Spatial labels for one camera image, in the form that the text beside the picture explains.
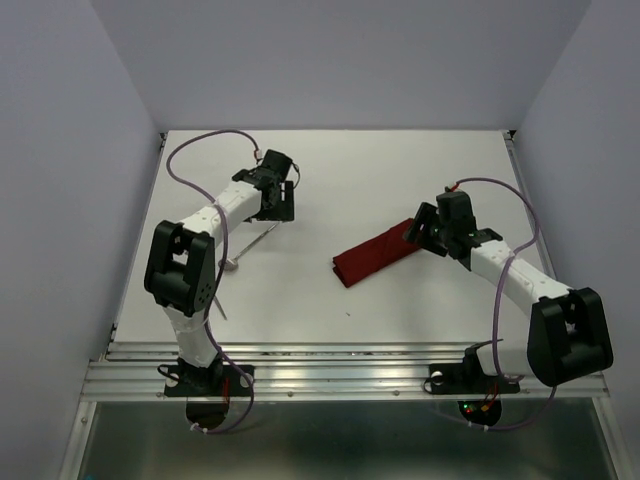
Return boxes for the dark red cloth napkin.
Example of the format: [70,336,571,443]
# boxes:
[332,218,420,288]

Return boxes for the silver metal spoon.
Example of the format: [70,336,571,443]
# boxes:
[218,222,281,272]

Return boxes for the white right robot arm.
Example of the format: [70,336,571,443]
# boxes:
[404,190,614,390]

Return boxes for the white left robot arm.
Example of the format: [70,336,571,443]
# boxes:
[144,150,295,394]

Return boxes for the aluminium right side rail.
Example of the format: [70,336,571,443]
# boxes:
[501,130,556,279]

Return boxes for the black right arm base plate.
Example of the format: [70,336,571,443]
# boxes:
[422,362,521,395]

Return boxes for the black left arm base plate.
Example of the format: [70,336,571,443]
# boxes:
[157,364,250,398]

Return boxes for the aluminium front frame rail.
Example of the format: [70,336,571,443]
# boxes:
[79,341,612,401]

